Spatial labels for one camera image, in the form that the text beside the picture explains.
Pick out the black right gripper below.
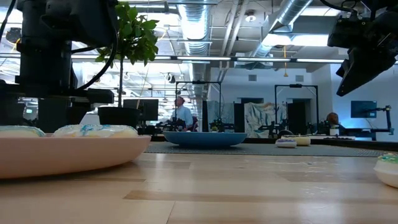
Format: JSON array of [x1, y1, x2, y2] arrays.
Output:
[[326, 11, 398, 97]]

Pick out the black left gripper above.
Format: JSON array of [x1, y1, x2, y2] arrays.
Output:
[[0, 43, 115, 134]]

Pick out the large white striped donut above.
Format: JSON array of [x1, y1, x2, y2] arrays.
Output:
[[51, 124, 139, 139]]

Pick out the pink plate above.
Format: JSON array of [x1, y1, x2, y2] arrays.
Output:
[[0, 134, 152, 180]]

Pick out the person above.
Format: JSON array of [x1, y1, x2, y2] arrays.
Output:
[[325, 111, 346, 136], [170, 96, 195, 131]]

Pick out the large chocolate iced donut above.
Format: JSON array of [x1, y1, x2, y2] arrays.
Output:
[[281, 134, 312, 147]]

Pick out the small green iced donut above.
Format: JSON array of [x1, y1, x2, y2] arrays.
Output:
[[373, 152, 398, 189]]

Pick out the black computer monitor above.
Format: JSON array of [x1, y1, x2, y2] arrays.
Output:
[[123, 98, 160, 122]]

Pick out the green leafy plant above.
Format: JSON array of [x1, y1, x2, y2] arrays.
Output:
[[95, 1, 160, 108]]

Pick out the blue plate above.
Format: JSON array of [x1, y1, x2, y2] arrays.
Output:
[[162, 131, 248, 149]]

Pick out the dark wall screen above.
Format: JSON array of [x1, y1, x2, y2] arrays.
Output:
[[350, 100, 378, 119]]

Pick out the black robot station frame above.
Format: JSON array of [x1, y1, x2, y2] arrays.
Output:
[[174, 80, 223, 131], [273, 83, 320, 134]]

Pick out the black aluminium table frame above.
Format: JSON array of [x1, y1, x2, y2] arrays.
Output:
[[139, 135, 398, 152]]

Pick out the yellow hanging cord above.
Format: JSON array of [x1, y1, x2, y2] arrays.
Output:
[[282, 45, 289, 78]]

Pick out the black camera cable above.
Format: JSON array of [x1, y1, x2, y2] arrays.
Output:
[[76, 27, 121, 91]]

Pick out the silver air duct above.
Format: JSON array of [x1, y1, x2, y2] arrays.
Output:
[[177, 0, 215, 103], [242, 0, 315, 68]]

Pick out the blue white wall mural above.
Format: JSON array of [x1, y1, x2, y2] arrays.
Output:
[[244, 102, 289, 138]]

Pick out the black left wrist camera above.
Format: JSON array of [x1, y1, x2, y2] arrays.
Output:
[[40, 0, 119, 49]]

